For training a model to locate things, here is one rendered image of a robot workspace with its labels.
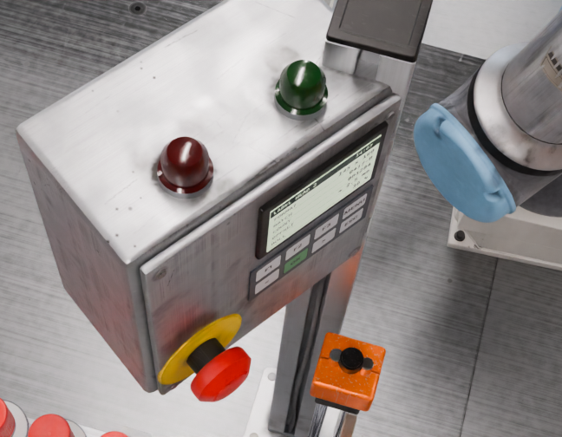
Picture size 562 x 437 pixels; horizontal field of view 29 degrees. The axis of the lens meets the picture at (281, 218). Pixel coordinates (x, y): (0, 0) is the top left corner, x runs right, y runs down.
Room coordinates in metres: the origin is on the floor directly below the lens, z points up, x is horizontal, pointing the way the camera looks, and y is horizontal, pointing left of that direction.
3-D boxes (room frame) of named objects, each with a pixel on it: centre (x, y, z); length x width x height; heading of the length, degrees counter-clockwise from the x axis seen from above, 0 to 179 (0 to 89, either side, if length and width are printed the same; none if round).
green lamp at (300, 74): (0.30, 0.00, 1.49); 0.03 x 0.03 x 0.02
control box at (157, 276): (0.29, 0.04, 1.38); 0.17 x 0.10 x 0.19; 135
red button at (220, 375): (0.21, 0.03, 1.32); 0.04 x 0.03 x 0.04; 135
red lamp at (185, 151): (0.25, 0.05, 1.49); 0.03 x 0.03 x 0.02
